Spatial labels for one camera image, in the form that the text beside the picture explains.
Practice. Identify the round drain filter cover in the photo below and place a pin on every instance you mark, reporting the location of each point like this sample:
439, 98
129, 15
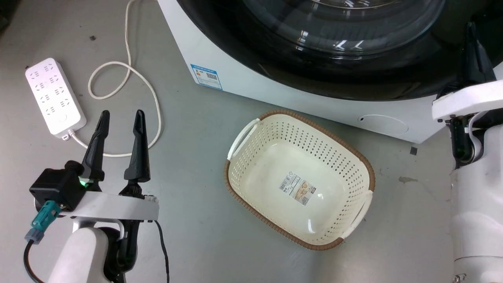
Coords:
383, 124

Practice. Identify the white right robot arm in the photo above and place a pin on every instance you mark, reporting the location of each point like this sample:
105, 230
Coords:
477, 204

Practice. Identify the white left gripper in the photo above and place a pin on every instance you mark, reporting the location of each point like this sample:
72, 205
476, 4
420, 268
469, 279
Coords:
114, 206

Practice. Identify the black round glass washer door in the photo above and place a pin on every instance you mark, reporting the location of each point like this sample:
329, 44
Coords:
275, 59

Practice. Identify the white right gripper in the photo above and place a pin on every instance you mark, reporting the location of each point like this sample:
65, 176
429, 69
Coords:
467, 100

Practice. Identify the paper barcode label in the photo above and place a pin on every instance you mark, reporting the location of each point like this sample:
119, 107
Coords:
298, 189

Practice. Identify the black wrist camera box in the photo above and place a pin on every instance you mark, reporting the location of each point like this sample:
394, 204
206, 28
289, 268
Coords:
57, 186

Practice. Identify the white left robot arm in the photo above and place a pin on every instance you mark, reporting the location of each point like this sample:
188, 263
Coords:
80, 255

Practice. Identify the cream perforated laundry basket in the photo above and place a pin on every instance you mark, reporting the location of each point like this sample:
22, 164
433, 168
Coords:
298, 177

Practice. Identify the white washing machine body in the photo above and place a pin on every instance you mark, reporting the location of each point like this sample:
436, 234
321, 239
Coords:
204, 43

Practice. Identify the blue energy label sticker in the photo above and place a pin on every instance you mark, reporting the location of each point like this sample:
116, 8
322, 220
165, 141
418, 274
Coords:
206, 76

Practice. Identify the white power strip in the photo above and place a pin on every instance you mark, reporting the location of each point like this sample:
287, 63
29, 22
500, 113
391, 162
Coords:
53, 96

